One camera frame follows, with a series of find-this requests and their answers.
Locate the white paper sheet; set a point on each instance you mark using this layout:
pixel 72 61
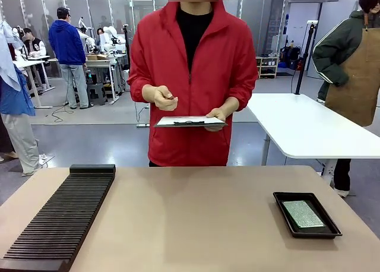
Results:
pixel 184 120

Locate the seated person in varsity jacket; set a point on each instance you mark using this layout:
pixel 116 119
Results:
pixel 34 44

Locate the white power strip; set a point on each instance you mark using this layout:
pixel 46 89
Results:
pixel 143 125

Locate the person with light blue cloth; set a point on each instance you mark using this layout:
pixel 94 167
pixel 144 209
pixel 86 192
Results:
pixel 15 99

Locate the man in blue hoodie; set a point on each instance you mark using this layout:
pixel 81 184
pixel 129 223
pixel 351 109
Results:
pixel 66 46

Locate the small dark pen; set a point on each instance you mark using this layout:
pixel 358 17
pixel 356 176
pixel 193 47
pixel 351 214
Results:
pixel 172 97

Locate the person's left forearm, red sleeve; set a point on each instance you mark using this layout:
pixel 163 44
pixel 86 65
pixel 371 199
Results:
pixel 242 96

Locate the person in red jacket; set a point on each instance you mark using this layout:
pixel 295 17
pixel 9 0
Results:
pixel 193 61

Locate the black step stool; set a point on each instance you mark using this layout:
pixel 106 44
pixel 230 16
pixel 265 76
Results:
pixel 96 94

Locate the white desk with robots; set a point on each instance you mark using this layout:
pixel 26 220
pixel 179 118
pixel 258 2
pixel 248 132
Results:
pixel 107 62

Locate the black slotted PCB rack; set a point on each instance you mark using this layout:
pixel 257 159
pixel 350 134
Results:
pixel 65 212

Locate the white clipboard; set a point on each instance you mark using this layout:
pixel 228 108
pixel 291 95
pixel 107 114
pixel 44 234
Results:
pixel 190 125

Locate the large white table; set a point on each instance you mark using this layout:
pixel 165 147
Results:
pixel 302 126

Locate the person's right hand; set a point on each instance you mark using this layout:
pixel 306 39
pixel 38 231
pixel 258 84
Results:
pixel 161 98

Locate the person in brown apron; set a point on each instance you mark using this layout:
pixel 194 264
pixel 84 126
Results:
pixel 353 64

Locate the cardboard box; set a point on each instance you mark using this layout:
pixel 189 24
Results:
pixel 96 57

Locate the wooden shelf unit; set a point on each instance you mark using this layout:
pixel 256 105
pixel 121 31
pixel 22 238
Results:
pixel 267 67

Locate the black stand with white top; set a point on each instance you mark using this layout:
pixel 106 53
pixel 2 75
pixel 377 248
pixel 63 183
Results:
pixel 304 52

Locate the person's right forearm, red sleeve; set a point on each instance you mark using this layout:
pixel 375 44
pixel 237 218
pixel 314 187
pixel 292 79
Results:
pixel 137 88

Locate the black plastic tray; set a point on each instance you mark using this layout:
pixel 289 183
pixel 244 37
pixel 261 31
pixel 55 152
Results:
pixel 277 200

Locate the person's left hand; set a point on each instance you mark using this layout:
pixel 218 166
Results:
pixel 218 114

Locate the white standing desk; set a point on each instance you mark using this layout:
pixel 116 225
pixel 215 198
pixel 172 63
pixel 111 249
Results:
pixel 32 62

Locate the perforated PCB board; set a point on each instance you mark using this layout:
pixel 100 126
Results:
pixel 302 214

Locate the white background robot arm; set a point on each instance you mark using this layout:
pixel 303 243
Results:
pixel 111 36
pixel 86 34

